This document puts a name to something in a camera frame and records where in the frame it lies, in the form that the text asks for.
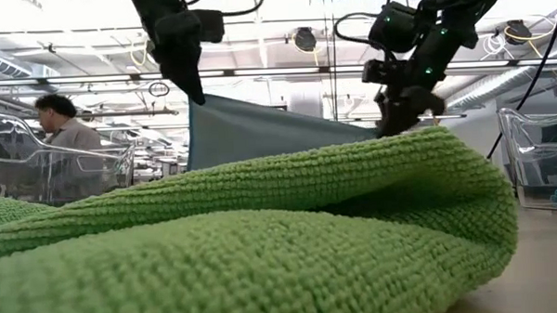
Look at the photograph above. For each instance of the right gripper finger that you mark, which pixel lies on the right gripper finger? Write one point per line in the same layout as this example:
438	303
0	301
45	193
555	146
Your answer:
407	110

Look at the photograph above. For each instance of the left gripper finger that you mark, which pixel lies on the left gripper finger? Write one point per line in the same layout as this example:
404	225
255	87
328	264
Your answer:
185	71

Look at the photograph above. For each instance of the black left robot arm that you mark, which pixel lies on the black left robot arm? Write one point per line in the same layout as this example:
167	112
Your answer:
152	5

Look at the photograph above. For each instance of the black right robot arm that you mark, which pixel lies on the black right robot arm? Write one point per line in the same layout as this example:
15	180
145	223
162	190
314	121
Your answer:
463	1

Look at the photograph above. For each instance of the green microfiber towel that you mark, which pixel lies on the green microfiber towel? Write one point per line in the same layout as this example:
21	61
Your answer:
263	259
6	210

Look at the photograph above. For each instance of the thin black vertical pole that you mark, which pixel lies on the thin black vertical pole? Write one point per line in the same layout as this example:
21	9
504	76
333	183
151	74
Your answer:
335	94

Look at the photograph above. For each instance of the white pillar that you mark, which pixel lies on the white pillar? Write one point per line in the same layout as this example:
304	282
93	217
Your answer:
304	104

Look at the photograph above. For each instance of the clear plastic basket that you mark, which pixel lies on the clear plastic basket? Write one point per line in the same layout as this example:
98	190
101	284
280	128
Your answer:
533	143
125	167

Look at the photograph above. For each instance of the person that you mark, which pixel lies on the person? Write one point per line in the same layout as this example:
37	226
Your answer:
68	131

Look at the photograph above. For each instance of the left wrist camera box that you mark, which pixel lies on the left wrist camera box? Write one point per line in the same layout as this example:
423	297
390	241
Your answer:
209	26

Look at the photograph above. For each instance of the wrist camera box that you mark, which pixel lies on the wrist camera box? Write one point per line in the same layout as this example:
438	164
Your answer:
209	26
395	29

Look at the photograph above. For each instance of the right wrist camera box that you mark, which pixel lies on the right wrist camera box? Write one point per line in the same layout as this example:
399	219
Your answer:
395	29

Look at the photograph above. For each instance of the silver ventilation duct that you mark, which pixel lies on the silver ventilation duct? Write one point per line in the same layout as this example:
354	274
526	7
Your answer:
499	81
1	64

